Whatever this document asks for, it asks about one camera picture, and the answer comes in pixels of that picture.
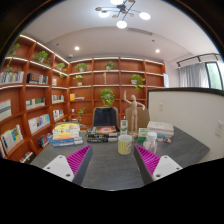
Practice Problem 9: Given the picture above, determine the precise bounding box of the stack of dark books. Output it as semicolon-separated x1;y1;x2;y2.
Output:
85;125;119;144

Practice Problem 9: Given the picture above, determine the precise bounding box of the small green and white box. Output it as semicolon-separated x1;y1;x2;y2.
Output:
137;127;151;143

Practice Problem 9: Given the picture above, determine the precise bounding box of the wooden artist mannequin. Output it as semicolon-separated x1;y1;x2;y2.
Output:
123;90;146;139

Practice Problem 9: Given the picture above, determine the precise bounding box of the dark blue chair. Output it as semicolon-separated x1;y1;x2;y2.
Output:
92;106;120;132

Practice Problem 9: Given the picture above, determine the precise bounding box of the blue-spined book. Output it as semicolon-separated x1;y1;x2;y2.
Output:
156;133;174;139

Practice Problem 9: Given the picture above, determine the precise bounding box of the white wall socket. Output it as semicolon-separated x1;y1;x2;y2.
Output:
214;120;224;138

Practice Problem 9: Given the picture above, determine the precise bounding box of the white partition with dark top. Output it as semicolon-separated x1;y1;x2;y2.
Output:
147;87;224;164

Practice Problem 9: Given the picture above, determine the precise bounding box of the black ceiling track rail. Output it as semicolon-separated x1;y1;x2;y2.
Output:
176;52;222;69

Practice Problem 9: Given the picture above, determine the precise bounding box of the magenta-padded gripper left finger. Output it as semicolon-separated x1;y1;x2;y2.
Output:
42;144;94;186

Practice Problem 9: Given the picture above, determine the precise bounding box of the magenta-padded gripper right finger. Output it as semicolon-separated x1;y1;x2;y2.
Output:
133;144;184;186

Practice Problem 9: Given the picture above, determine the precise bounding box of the grey curtain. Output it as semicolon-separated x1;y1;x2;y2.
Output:
178;62;210;89

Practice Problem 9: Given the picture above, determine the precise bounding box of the thin white book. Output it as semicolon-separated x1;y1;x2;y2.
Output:
148;128;175;136

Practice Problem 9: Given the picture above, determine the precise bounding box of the yellow striped white mug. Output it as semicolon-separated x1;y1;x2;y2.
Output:
117;134;133;156

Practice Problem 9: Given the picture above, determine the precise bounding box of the stack of colourful books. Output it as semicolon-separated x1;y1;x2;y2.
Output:
51;122;84;148

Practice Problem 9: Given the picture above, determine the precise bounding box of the branched ceiling lamp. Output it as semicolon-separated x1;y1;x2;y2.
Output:
94;0;152;30

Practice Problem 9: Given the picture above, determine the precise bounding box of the window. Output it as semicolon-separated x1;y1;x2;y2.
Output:
205;60;224;91

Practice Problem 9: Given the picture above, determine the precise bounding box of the clear white-capped water bottle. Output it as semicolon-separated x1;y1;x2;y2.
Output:
143;131;159;154

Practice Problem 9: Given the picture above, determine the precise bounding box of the orange wooden shelf unit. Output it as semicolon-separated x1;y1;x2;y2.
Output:
0;33;167;164

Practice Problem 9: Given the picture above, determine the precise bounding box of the ceiling air vent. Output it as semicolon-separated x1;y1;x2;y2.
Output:
127;27;154;36

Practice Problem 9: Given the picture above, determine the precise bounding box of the green and white drink carton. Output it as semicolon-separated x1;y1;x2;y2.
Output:
119;119;129;136

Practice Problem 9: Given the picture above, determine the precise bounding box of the thick white book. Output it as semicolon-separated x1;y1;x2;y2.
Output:
147;120;175;132

